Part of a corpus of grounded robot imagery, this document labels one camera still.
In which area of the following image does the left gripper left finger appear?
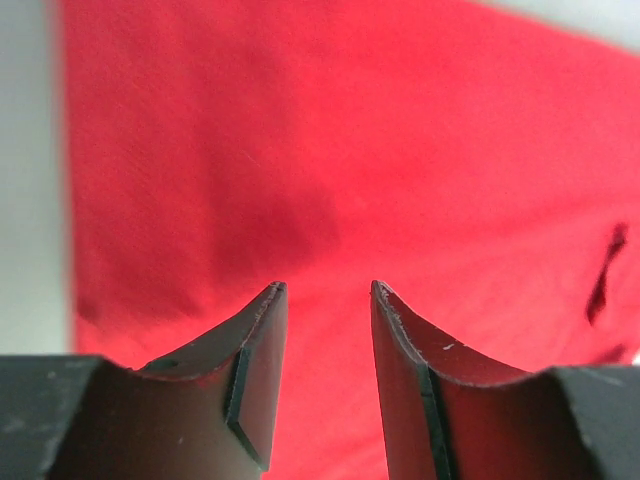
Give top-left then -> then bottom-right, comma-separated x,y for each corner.
49,282 -> 288,479

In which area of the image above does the red t shirt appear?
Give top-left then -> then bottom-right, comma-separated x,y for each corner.
59,1 -> 639,479

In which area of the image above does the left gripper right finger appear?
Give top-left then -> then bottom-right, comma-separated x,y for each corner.
371,281 -> 600,479

